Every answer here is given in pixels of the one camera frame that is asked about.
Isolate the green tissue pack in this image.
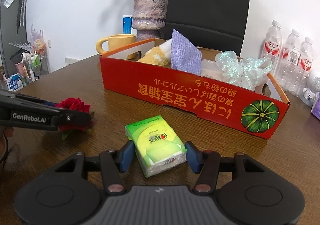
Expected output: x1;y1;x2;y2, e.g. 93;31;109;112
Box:
125;115;187;178

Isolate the red artificial rose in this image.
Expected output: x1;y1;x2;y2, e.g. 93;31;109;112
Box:
54;98;94;140

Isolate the iridescent plastic wrap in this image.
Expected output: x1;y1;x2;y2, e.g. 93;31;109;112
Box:
215;51;273;91

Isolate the purple knitted pouch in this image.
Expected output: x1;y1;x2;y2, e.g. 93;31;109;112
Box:
171;29;202;75

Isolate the yellow white plush toy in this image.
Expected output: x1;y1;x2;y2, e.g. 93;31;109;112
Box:
138;39;172;67

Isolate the person left hand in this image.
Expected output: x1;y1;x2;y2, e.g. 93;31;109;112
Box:
0;126;14;157

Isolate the red cardboard box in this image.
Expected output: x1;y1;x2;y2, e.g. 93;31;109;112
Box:
100;39;290;139

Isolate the white plastic container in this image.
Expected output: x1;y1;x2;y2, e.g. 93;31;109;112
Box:
201;59;223;81

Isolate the yellow mug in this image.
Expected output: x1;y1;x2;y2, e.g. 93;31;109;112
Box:
95;34;136;54

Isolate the water bottle middle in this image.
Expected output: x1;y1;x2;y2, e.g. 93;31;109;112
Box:
274;29;300;90

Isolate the water bottle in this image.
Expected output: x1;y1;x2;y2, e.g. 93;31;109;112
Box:
291;37;315;97
274;29;300;90
261;20;282;67

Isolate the white robot toy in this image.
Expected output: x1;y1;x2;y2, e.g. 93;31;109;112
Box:
299;76;319;107

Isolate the purple tissue pack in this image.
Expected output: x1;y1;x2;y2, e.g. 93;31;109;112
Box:
311;93;320;120

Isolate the water bottle left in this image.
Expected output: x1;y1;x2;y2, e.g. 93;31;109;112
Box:
261;20;282;67

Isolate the blue white tube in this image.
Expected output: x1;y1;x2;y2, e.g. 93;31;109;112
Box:
123;15;132;34

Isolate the purple ceramic vase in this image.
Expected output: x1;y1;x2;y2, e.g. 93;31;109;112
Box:
132;0;167;41

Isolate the water bottle right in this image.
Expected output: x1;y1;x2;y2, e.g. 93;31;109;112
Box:
291;37;315;97

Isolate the black paper bag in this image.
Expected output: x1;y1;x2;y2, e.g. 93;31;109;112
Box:
163;0;249;55

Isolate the wire shelf with items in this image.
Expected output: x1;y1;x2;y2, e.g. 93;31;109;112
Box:
1;26;50;92

